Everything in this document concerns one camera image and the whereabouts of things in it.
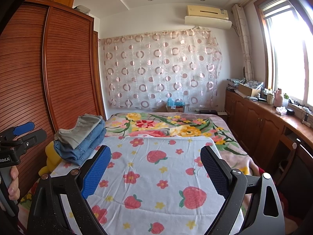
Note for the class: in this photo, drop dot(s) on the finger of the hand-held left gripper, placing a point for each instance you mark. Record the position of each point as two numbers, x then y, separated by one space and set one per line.
36 136
24 127

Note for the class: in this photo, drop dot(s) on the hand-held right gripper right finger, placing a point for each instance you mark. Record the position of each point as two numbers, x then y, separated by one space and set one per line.
215 173

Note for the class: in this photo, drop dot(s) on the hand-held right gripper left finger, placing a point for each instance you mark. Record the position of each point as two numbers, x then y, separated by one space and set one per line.
95 173

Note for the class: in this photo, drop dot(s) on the grey-green pants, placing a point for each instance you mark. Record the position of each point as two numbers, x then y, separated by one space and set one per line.
75 132

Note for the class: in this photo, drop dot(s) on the person's left hand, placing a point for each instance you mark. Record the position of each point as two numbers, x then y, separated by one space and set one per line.
14 183

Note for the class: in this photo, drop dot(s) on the yellow plush toy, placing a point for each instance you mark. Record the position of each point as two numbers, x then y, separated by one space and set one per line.
52 155

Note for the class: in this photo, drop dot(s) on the folded blue jeans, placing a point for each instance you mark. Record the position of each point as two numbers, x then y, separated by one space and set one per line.
85 149

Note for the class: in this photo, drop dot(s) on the strawberry printed white quilt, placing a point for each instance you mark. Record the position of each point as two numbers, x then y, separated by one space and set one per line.
151 188

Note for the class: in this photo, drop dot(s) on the brown slatted wooden wardrobe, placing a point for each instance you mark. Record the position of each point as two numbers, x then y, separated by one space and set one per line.
61 78

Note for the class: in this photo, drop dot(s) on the long wooden cabinet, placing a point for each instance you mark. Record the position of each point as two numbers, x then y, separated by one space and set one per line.
254 122

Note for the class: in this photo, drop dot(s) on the floral blanket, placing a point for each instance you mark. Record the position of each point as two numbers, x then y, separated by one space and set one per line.
151 124

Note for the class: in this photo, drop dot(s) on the small printed cardboard box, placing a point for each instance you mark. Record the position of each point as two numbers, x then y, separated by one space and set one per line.
176 109

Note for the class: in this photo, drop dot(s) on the open cardboard box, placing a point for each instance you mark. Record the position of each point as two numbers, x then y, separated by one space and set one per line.
248 90

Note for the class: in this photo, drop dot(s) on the white tissue pack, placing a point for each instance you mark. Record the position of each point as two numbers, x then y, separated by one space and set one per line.
281 110

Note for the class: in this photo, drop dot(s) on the white jar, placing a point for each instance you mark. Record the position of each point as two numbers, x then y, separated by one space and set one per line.
270 98

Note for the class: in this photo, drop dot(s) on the patterned cloth bundle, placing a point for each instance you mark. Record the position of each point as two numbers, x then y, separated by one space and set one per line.
254 83

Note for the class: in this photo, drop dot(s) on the pink bottle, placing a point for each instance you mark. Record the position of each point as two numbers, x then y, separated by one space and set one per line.
279 98

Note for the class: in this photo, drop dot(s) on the white bottle green cap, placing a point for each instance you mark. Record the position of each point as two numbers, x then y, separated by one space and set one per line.
286 100

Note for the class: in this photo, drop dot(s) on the circle patterned sheer curtain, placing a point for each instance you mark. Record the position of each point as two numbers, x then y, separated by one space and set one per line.
159 71

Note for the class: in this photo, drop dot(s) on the white box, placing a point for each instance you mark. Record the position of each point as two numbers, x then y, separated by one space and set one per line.
82 9

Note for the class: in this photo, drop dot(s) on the beige patterned window curtain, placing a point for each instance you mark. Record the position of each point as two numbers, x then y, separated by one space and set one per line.
244 41

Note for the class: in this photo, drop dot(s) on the wooden framed window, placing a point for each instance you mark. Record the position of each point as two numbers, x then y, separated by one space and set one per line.
288 53

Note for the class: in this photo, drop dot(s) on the wall air conditioner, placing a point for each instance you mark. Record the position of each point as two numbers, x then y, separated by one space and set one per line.
207 20

